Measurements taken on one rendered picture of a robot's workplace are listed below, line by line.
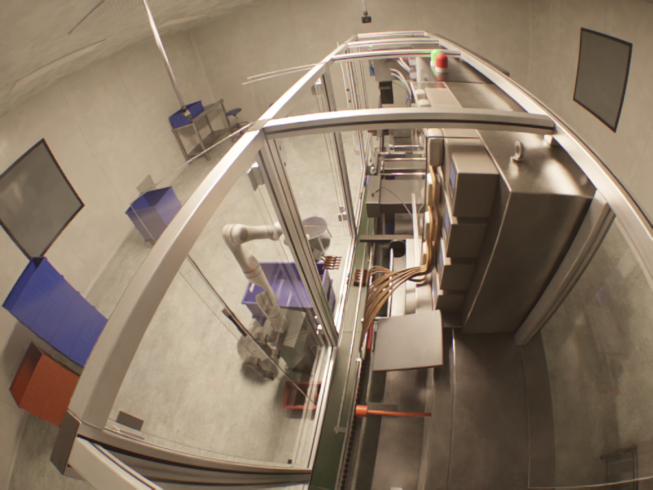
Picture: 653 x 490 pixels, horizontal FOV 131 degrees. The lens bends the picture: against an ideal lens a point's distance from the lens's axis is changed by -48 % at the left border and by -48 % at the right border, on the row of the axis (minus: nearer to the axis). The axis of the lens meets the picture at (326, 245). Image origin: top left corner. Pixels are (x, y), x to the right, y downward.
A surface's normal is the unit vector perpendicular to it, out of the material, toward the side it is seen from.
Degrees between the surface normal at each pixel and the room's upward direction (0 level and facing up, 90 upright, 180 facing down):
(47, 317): 90
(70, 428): 0
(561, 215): 90
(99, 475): 0
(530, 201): 90
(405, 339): 20
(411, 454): 0
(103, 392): 90
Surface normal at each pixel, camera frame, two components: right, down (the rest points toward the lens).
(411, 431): -0.18, -0.69
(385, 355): -0.50, -0.65
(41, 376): 0.96, 0.04
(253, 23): -0.18, 0.72
